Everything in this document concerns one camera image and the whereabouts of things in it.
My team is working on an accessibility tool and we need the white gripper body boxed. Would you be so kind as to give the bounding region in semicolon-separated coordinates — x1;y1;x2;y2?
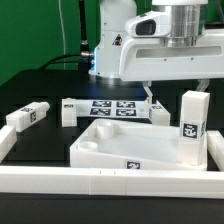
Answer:
119;33;224;82

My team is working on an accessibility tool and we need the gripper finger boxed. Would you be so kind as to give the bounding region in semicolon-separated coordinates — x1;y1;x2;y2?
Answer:
196;79;210;92
143;81;153;104

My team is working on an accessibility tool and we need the white desk top tray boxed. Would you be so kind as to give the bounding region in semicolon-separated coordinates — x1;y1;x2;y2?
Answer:
70;119;207;171

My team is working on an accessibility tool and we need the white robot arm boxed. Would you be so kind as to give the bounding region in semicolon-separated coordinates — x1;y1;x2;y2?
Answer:
89;0;224;91

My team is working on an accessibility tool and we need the fiducial marker sheet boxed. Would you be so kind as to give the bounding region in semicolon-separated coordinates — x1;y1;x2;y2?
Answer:
90;100;137;117

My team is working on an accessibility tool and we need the black cable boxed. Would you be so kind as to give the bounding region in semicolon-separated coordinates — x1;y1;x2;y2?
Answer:
39;0;96;70

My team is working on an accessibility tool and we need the white cable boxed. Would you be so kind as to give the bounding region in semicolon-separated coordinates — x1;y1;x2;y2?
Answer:
58;0;68;70

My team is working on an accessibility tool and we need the white U-shaped fence frame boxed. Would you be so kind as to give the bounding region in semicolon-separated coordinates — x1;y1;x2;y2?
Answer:
0;125;224;200

